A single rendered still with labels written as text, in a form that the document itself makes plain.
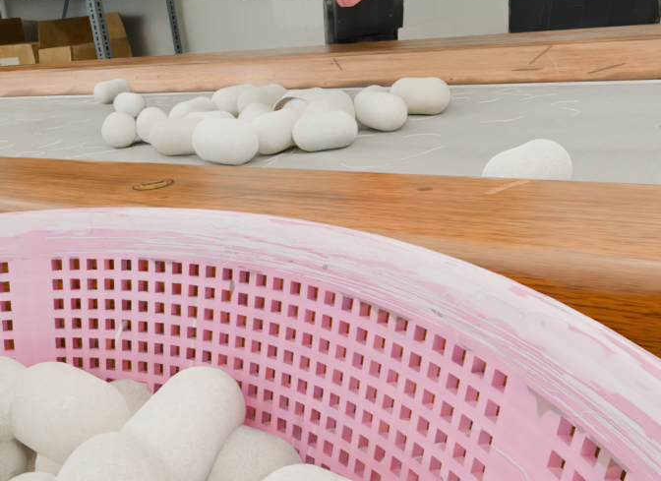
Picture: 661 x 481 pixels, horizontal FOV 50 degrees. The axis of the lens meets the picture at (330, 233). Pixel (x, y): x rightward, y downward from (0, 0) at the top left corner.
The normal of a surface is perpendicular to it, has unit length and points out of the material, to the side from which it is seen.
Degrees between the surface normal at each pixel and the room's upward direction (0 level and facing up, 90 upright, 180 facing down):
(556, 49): 45
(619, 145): 0
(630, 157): 0
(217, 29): 90
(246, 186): 0
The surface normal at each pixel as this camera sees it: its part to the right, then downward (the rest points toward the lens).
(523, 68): -0.44, -0.44
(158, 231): -0.43, 0.07
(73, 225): -0.22, 0.07
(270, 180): -0.11, -0.94
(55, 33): 0.82, 0.35
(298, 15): -0.47, 0.33
